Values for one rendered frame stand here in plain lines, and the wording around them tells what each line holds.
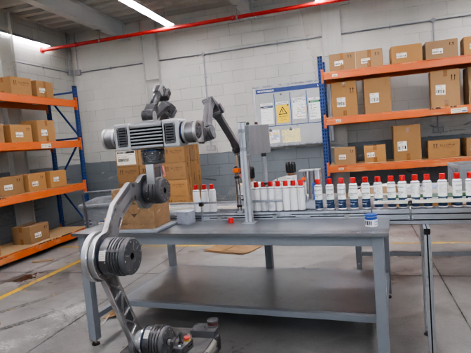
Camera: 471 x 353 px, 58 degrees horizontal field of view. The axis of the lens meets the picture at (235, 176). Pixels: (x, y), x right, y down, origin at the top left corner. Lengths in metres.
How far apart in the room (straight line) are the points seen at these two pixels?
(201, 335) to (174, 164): 3.95
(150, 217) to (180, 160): 3.47
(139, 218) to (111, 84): 5.84
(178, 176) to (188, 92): 2.04
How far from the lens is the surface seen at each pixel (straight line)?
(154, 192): 2.40
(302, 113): 7.13
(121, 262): 2.01
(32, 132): 6.90
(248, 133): 2.75
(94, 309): 3.33
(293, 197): 2.87
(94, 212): 5.16
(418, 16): 7.45
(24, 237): 6.70
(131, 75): 8.34
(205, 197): 3.08
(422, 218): 2.80
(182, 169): 6.26
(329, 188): 2.82
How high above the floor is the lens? 1.37
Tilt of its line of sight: 5 degrees down
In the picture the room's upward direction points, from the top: 5 degrees counter-clockwise
